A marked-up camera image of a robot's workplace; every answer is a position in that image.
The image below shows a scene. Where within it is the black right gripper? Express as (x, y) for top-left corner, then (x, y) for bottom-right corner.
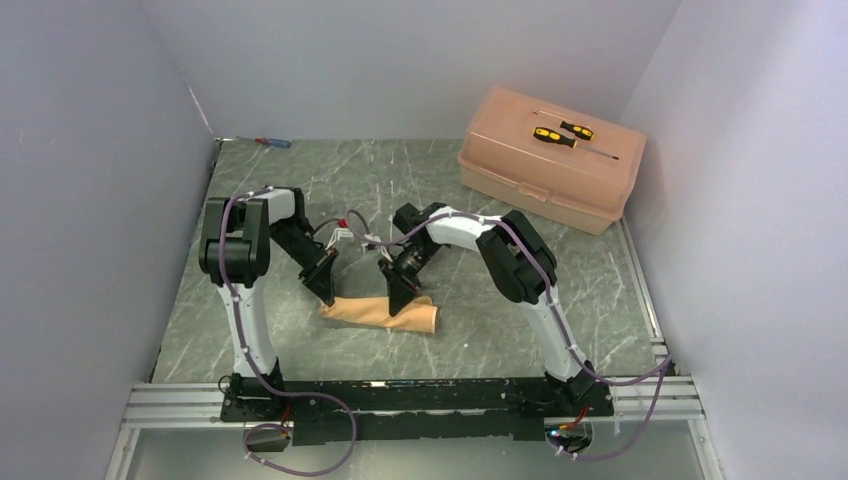
(378, 242), (442, 317)

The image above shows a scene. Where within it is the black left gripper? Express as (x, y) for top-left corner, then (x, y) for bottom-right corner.
(270, 219), (340, 306)

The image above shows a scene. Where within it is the peach satin napkin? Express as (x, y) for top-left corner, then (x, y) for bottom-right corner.
(318, 296), (439, 334)

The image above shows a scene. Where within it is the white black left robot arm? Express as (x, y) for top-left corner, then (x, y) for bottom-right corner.
(199, 186), (338, 420)

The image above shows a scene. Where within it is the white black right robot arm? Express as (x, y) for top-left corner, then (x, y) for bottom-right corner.
(378, 202), (595, 415)

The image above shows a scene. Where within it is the red blue screwdriver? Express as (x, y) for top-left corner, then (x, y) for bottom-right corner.
(234, 136), (292, 149)

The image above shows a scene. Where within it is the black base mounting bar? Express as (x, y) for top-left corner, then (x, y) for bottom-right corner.
(220, 377), (615, 446)

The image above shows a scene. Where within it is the large yellow black screwdriver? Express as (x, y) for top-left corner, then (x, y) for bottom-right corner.
(533, 127), (620, 160)

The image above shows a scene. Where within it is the peach plastic toolbox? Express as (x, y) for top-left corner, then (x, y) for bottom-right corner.
(457, 87), (646, 235)

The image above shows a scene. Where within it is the small yellow black screwdriver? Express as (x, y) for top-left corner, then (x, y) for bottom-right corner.
(534, 109), (594, 141)

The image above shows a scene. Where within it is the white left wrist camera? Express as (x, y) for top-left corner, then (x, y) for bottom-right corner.
(330, 219), (356, 244)

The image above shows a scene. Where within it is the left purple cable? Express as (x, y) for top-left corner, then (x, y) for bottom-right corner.
(218, 187), (359, 477)

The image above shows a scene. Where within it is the aluminium frame rail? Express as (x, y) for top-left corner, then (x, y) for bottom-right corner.
(107, 371), (724, 479)

